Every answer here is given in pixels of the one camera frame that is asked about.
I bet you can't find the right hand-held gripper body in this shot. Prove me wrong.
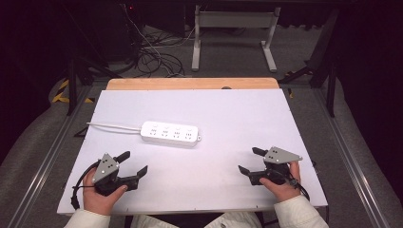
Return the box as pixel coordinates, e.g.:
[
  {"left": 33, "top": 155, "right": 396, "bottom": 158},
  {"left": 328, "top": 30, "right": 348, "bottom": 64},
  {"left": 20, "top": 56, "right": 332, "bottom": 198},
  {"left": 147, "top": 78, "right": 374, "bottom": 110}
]
[{"left": 249, "top": 145, "right": 303, "bottom": 186}]

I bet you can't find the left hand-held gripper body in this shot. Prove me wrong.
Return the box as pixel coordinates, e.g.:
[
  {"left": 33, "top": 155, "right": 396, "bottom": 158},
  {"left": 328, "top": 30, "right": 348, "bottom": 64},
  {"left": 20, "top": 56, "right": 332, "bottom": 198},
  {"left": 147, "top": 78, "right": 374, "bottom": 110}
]
[{"left": 91, "top": 152, "right": 141, "bottom": 197}]

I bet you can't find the person's right hand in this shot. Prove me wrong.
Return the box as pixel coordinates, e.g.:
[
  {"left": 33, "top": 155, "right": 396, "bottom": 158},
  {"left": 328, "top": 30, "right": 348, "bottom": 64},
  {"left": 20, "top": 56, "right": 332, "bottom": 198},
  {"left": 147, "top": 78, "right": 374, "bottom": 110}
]
[{"left": 259, "top": 160, "right": 301, "bottom": 203}]

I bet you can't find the person's left hand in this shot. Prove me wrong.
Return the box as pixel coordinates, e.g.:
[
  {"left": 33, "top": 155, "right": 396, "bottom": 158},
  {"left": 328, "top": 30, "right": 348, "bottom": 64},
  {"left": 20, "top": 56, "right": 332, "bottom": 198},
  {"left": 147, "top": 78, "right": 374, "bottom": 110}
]
[{"left": 82, "top": 167, "right": 128, "bottom": 217}]

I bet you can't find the white power strip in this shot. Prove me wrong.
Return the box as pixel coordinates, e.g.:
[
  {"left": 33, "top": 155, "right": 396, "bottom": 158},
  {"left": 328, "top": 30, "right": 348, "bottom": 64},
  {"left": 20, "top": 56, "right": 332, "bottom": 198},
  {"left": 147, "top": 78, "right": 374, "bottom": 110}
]
[{"left": 140, "top": 120, "right": 202, "bottom": 148}]

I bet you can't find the yellow black hazard tape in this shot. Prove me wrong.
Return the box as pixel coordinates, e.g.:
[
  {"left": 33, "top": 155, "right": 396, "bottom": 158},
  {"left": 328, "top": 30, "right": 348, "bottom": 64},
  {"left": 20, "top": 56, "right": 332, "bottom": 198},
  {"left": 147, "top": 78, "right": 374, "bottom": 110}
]
[{"left": 51, "top": 78, "right": 96, "bottom": 105}]

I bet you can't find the black metal stand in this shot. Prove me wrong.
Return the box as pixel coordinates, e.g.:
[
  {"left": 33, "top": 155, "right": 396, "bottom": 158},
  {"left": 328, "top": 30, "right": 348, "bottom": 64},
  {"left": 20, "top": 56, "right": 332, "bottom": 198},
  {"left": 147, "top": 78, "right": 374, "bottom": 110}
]
[
  {"left": 278, "top": 9, "right": 339, "bottom": 119},
  {"left": 62, "top": 6, "right": 124, "bottom": 117}
]

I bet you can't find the wooden table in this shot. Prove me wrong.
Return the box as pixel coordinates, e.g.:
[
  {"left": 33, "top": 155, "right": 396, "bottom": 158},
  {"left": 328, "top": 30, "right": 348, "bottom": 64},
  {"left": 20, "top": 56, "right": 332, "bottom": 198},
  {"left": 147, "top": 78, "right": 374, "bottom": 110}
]
[{"left": 106, "top": 77, "right": 280, "bottom": 91}]

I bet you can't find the white power strip cable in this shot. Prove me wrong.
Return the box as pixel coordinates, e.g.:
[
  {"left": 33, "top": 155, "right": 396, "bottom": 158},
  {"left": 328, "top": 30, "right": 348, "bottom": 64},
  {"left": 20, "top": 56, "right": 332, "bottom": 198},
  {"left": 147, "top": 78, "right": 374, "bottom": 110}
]
[{"left": 86, "top": 122, "right": 143, "bottom": 133}]

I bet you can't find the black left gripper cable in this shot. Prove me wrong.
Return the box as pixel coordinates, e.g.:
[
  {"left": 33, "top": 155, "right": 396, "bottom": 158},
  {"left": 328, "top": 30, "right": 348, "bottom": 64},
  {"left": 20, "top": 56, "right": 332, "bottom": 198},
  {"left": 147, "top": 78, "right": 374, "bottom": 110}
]
[{"left": 70, "top": 161, "right": 101, "bottom": 211}]

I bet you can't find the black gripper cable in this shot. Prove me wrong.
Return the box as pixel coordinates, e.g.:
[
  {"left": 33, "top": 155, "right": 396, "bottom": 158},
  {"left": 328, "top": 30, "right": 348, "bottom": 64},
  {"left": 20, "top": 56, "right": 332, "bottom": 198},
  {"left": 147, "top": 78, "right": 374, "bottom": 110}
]
[
  {"left": 278, "top": 170, "right": 311, "bottom": 202},
  {"left": 70, "top": 161, "right": 101, "bottom": 211}
]

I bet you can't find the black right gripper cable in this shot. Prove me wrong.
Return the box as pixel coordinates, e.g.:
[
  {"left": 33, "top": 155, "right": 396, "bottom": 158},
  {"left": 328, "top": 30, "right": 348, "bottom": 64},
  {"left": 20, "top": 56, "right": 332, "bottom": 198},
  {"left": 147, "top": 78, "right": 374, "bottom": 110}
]
[{"left": 278, "top": 170, "right": 311, "bottom": 202}]

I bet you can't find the aluminium floor rail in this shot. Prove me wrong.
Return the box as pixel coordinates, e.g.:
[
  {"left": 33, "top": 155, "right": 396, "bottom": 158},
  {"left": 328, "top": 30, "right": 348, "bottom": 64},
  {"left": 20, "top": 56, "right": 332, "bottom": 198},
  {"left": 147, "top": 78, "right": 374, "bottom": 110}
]
[
  {"left": 7, "top": 85, "right": 93, "bottom": 228},
  {"left": 311, "top": 88, "right": 392, "bottom": 228}
]

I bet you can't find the tangle of floor cables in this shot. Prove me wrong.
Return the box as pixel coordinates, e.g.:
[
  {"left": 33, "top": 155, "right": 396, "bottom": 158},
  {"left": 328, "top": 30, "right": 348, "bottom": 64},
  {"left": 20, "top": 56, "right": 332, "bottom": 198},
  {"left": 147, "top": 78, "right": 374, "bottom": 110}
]
[{"left": 121, "top": 2, "right": 198, "bottom": 79}]

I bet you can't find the white metal stand frame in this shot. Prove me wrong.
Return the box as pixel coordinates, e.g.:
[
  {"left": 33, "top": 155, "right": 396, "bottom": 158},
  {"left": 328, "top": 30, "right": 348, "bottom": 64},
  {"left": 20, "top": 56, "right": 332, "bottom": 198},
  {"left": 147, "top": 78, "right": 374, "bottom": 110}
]
[{"left": 191, "top": 4, "right": 282, "bottom": 73}]

